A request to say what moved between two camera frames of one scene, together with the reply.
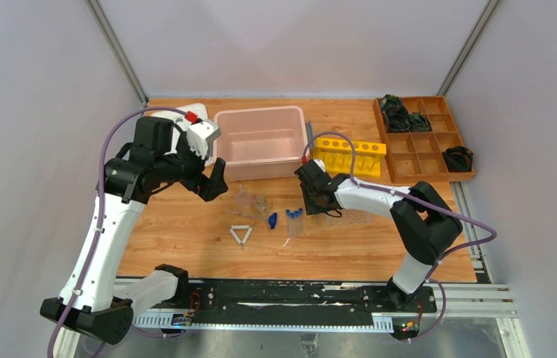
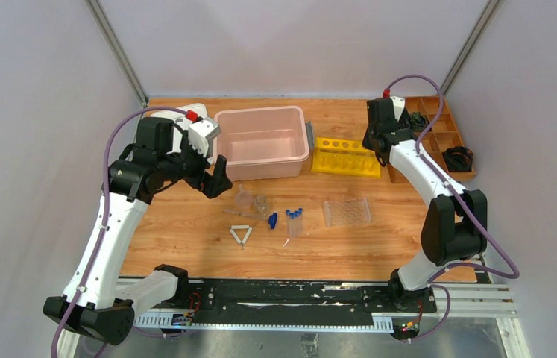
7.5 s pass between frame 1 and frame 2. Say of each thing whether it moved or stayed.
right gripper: moved
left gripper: stayed
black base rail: stayed
